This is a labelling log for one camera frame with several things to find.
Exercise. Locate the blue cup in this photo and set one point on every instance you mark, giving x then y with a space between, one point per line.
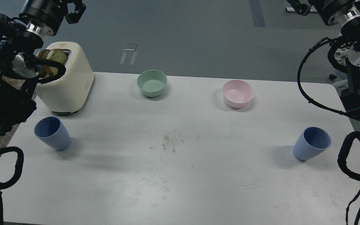
312 142
52 132

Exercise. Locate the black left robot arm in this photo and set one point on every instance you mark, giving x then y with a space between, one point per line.
21 70

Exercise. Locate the green bowl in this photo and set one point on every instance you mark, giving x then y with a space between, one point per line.
152 83

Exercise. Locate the pink bowl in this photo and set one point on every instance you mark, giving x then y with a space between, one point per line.
237 93

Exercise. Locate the cream white toaster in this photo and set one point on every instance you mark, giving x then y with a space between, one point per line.
68 94

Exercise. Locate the left bread slice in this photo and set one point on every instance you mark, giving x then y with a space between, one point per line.
43 55

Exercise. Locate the white office chair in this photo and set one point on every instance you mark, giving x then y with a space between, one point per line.
339 61

